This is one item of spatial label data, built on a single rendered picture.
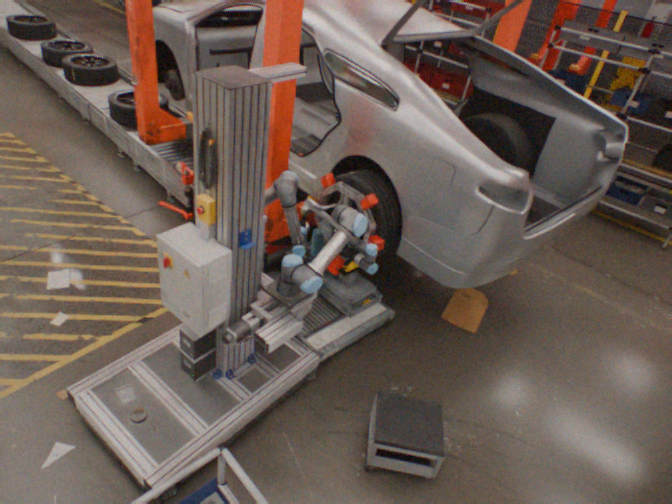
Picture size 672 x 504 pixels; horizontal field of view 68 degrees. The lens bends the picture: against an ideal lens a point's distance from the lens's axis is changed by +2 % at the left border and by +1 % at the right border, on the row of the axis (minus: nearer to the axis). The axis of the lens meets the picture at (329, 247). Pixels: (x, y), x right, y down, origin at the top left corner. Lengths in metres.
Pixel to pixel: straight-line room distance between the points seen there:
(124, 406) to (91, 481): 0.40
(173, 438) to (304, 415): 0.84
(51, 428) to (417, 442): 2.10
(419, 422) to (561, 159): 2.62
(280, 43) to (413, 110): 0.90
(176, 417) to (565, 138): 3.62
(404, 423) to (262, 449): 0.86
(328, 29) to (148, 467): 3.04
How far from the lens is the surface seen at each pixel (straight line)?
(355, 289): 3.96
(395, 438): 2.97
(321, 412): 3.40
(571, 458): 3.82
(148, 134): 5.20
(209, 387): 3.22
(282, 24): 3.17
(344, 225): 2.73
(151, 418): 3.12
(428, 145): 3.13
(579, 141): 4.59
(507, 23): 5.35
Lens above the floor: 2.72
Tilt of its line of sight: 35 degrees down
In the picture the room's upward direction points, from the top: 10 degrees clockwise
